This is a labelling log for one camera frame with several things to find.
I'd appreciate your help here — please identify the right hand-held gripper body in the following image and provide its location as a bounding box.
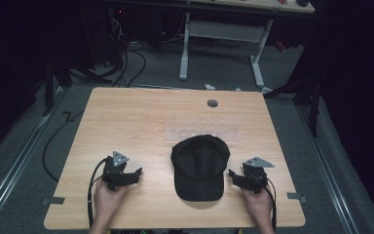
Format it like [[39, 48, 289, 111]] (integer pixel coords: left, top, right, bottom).
[[242, 156, 276, 195]]

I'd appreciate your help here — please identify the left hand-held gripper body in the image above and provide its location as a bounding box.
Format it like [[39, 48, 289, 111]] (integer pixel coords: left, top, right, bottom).
[[101, 150, 131, 192]]

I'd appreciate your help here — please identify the black baseball cap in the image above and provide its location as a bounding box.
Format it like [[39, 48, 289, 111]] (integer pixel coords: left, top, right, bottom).
[[170, 134, 232, 203]]

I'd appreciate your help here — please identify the person's right hand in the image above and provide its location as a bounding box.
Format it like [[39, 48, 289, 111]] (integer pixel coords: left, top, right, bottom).
[[241, 185, 274, 226]]

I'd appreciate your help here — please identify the person's left hand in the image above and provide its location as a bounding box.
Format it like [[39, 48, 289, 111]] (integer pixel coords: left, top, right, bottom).
[[93, 177, 130, 226]]

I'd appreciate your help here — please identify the grey tape strip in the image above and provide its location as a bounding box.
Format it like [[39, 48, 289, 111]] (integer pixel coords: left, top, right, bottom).
[[286, 191, 308, 205], [41, 196, 66, 207]]

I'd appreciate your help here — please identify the clear tape patch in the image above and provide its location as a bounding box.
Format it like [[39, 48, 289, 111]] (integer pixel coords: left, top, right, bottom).
[[164, 117, 245, 143]]

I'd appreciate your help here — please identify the black metal stand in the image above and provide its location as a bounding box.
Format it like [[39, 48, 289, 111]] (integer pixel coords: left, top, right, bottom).
[[262, 61, 324, 138], [41, 57, 74, 117]]

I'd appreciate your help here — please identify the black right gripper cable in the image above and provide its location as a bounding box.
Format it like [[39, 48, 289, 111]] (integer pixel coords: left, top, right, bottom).
[[244, 169, 278, 232]]

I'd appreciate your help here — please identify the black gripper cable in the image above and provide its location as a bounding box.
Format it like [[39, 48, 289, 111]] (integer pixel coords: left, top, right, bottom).
[[87, 156, 110, 229], [244, 169, 278, 232]]

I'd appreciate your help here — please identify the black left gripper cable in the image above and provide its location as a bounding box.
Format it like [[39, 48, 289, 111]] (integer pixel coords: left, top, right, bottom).
[[87, 156, 110, 229]]

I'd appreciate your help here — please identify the black floor cable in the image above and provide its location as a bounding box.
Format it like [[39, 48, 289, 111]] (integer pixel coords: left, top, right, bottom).
[[42, 109, 86, 183]]

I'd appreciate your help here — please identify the metal floor rail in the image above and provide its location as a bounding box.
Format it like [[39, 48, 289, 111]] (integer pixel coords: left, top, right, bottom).
[[0, 87, 69, 230], [295, 104, 360, 234]]

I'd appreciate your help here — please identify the bundle of black cables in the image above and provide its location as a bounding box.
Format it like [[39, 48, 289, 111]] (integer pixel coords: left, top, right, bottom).
[[71, 18, 148, 89]]

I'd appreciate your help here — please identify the white table frame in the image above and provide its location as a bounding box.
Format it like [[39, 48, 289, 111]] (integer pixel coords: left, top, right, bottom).
[[103, 0, 316, 90]]

